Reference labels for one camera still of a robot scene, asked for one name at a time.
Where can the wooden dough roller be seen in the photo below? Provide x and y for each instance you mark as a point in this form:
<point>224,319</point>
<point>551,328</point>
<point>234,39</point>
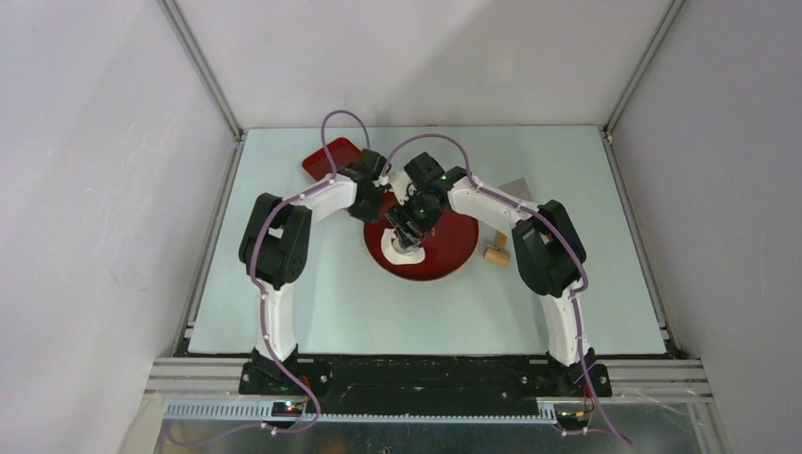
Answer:
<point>495,251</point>

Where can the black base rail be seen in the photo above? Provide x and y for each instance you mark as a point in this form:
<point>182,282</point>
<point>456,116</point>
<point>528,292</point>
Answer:
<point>438,386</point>

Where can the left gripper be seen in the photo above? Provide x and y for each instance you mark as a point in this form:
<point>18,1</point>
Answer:
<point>371,215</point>

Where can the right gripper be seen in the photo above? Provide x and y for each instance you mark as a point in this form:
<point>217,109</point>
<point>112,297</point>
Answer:
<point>399,217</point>

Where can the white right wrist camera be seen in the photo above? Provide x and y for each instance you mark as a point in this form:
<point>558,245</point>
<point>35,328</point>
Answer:
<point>402,186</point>

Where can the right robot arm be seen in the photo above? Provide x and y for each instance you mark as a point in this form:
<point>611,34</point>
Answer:
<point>548,252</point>

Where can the round red plate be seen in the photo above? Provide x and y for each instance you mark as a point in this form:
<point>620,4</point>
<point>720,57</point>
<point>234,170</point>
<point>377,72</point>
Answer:
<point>447,247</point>

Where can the white dough ball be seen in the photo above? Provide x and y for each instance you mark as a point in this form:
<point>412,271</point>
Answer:
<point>389,242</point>

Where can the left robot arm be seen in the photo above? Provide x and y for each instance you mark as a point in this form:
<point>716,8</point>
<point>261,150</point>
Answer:
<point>274,247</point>

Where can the rectangular red tray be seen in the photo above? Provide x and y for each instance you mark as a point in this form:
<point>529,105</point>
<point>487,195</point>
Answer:
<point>343,153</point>

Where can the small metal cup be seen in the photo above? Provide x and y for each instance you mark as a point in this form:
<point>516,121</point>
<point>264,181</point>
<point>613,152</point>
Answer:
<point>408,250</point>

